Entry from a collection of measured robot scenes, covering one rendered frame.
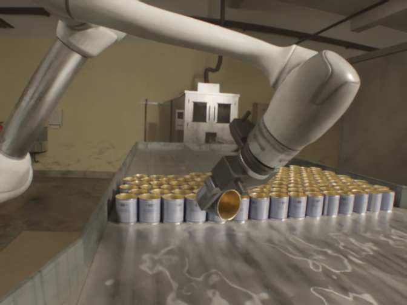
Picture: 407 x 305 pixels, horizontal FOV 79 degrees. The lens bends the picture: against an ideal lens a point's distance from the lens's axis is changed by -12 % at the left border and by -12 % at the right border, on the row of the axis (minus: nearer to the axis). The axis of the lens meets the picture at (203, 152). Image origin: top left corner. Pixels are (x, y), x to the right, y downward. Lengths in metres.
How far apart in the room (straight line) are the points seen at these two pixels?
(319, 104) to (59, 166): 6.92
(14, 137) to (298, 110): 0.74
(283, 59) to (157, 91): 6.27
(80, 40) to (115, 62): 6.18
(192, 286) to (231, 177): 0.22
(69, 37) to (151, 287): 0.60
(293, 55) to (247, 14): 7.15
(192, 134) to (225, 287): 4.89
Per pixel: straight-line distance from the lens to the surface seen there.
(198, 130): 5.38
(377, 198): 1.20
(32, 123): 0.86
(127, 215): 0.85
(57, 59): 0.79
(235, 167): 0.51
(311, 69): 0.43
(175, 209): 0.84
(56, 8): 0.63
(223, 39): 0.56
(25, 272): 2.66
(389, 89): 3.55
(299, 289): 0.59
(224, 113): 5.47
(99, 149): 6.88
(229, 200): 0.66
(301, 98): 0.42
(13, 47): 7.70
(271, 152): 0.47
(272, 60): 0.58
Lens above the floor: 1.39
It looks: 6 degrees down
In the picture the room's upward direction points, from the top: 3 degrees clockwise
